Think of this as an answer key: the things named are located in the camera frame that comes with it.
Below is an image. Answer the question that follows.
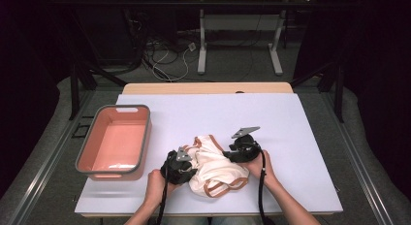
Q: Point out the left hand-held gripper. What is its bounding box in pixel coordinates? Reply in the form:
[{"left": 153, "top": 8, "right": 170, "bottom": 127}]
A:
[{"left": 160, "top": 146, "right": 198, "bottom": 186}]

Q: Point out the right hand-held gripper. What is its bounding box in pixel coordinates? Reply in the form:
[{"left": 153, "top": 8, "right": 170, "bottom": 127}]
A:
[{"left": 222, "top": 126, "right": 262, "bottom": 164}]

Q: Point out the cream baby bodysuit brown trim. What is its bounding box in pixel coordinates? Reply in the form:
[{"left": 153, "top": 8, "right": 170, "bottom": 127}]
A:
[{"left": 182, "top": 134, "right": 250, "bottom": 199}]

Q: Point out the pink basket with grey rim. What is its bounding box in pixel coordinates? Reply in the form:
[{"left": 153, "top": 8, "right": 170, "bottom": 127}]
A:
[{"left": 75, "top": 104, "right": 153, "bottom": 181}]

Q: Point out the person's right hand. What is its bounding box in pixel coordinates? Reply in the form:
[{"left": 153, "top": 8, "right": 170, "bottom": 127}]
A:
[{"left": 240, "top": 149, "right": 279, "bottom": 189}]

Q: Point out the person's left hand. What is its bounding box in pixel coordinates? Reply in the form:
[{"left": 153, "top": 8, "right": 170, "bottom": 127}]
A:
[{"left": 143, "top": 169, "right": 182, "bottom": 207}]

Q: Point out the light wooden table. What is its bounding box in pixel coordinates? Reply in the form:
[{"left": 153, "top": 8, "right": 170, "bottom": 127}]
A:
[{"left": 80, "top": 81, "right": 334, "bottom": 218}]

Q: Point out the black metal stand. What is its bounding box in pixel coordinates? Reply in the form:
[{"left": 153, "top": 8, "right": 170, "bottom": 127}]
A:
[
  {"left": 289, "top": 59, "right": 345, "bottom": 124},
  {"left": 68, "top": 60, "right": 128, "bottom": 121}
]

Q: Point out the white-legged wooden desk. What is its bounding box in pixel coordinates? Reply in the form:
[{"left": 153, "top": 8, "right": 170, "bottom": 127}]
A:
[{"left": 178, "top": 0, "right": 319, "bottom": 77}]

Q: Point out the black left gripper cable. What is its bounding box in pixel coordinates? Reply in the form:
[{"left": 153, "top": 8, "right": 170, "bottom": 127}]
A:
[{"left": 156, "top": 160, "right": 172, "bottom": 225}]

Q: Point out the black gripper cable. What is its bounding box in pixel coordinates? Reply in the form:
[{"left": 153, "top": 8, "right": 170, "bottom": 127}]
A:
[
  {"left": 257, "top": 146, "right": 275, "bottom": 225},
  {"left": 156, "top": 160, "right": 172, "bottom": 225}
]

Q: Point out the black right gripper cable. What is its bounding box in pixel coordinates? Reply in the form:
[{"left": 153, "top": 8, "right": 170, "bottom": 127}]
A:
[{"left": 257, "top": 146, "right": 275, "bottom": 225}]

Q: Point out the white floor cable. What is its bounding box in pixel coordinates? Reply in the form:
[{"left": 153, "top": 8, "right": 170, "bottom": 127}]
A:
[{"left": 151, "top": 45, "right": 191, "bottom": 82}]

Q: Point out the aluminium floor rail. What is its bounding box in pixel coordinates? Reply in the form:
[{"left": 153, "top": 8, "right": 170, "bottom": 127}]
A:
[
  {"left": 6, "top": 88, "right": 95, "bottom": 225},
  {"left": 319, "top": 92, "right": 395, "bottom": 225}
]

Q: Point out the bundle of black floor cables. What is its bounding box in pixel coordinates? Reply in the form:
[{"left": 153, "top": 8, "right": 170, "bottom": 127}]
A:
[{"left": 125, "top": 10, "right": 182, "bottom": 81}]

